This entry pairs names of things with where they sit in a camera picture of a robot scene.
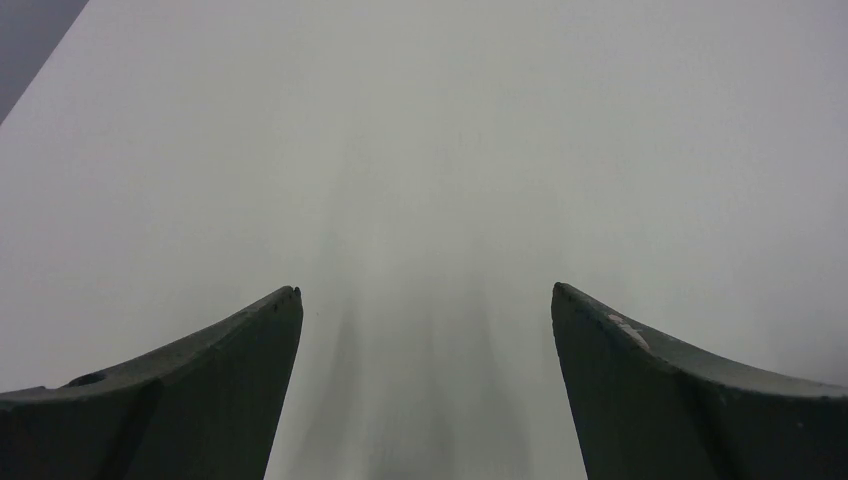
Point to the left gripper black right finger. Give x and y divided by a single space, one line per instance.
647 405

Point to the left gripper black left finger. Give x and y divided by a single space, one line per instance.
206 406

